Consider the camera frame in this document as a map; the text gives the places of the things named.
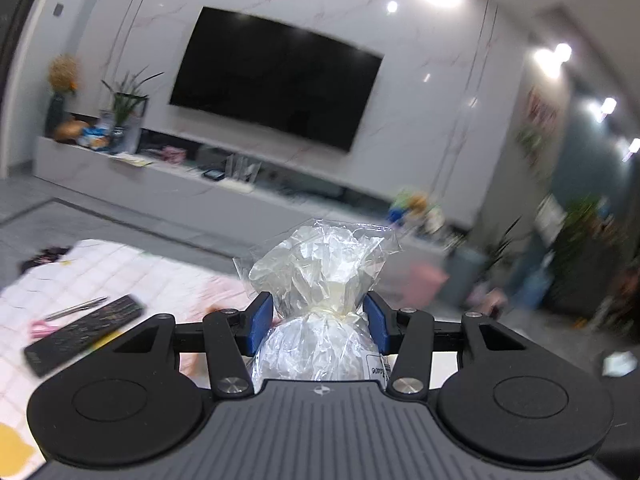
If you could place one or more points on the plush toys pile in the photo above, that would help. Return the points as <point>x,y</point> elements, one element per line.
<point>416,211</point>

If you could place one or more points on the black remote control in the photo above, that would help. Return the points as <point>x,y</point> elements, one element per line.
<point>64,344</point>

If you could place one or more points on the grey marble TV console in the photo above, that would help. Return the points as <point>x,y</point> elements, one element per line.
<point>182,196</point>

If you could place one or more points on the dark vase yellow flowers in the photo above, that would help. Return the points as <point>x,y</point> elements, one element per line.
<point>63,79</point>

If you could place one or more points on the pink waste bin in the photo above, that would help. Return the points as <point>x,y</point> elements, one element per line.
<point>423,285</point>

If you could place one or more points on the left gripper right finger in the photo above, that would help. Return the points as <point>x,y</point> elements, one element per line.
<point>496,393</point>

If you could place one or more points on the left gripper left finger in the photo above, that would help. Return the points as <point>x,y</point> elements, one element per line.
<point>147,392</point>

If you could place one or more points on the grey waste bin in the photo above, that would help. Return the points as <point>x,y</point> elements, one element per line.
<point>463,266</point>

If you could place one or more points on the clear plastic bag white filling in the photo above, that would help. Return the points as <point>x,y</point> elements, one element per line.
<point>318,275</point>

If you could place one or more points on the black wall television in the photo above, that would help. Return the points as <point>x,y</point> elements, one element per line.
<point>277,76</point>

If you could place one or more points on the green plant glass vase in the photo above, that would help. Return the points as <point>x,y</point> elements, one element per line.
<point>126,96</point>

